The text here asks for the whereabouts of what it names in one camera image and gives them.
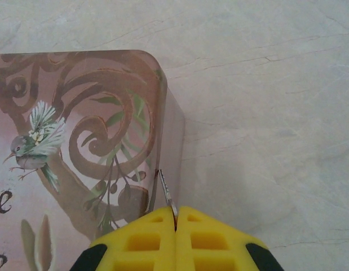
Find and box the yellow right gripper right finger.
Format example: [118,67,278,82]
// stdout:
[175,205,284,271]

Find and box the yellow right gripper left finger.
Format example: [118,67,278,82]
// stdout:
[68,206,178,271]

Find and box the small silver key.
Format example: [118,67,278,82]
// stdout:
[158,168,180,228]

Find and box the pink illustrated tin box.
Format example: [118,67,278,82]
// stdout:
[0,50,187,271]

